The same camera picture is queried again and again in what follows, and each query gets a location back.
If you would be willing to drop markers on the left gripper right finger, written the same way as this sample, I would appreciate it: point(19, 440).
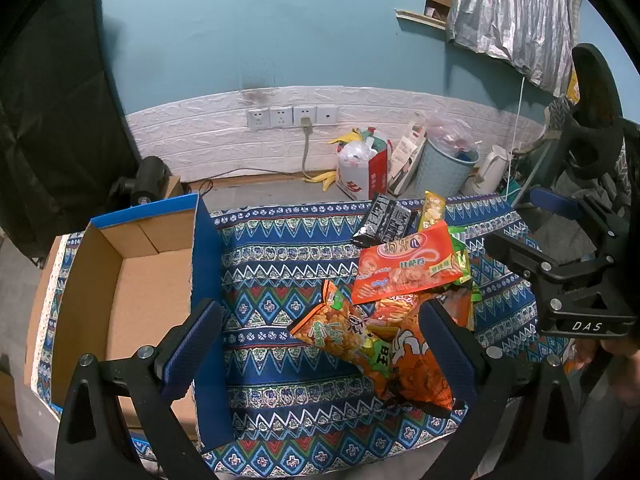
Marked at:
point(544, 440)

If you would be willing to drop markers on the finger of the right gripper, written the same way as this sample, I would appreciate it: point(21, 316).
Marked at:
point(595, 219)
point(518, 257)

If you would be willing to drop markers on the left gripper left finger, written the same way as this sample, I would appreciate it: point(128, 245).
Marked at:
point(94, 441)

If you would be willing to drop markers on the orange cheetos snack bag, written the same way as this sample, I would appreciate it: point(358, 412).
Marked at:
point(415, 377)

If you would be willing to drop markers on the rice cracker snack bag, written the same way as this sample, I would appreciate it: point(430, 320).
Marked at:
point(334, 326)

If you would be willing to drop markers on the person's right hand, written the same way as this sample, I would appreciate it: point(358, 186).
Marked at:
point(620, 376)

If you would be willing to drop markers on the grey clothing pile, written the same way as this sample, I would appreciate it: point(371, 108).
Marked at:
point(562, 239)

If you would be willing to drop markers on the green snack bag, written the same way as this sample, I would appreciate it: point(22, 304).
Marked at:
point(462, 258)

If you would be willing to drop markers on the black office chair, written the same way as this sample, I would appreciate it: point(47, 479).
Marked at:
point(592, 141)

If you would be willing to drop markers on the white electric kettle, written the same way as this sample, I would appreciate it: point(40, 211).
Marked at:
point(489, 175)

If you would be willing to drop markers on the red-orange chips bag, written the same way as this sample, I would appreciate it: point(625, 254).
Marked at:
point(420, 261)

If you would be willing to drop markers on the yellow long snack pack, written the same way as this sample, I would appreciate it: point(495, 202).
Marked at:
point(433, 210)

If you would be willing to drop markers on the light blue trash bin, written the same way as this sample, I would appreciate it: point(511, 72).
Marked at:
point(441, 173)

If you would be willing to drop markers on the black snack bag far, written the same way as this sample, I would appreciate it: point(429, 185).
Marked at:
point(386, 220)

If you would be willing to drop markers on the white paper shopping bag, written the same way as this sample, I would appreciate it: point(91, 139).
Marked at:
point(405, 158)

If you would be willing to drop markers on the blue cardboard box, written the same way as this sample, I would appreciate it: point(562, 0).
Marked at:
point(118, 285)

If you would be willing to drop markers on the red white paper bag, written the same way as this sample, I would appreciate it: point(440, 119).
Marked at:
point(362, 165)

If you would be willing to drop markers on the silver foil curtain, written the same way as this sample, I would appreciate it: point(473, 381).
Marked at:
point(536, 37)

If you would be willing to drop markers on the yellow banana peel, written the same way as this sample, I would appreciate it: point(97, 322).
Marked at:
point(326, 180)

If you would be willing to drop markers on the blue patterned tablecloth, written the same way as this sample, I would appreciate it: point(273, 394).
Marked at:
point(314, 361)

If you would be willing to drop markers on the wooden window sill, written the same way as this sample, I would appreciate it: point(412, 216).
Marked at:
point(420, 19)

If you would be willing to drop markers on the black cylindrical speaker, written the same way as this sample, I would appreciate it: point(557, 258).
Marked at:
point(146, 187)

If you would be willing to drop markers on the black hanging cloth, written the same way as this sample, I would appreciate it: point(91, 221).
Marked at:
point(64, 139)

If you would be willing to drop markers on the white wall socket strip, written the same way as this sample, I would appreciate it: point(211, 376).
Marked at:
point(291, 116)

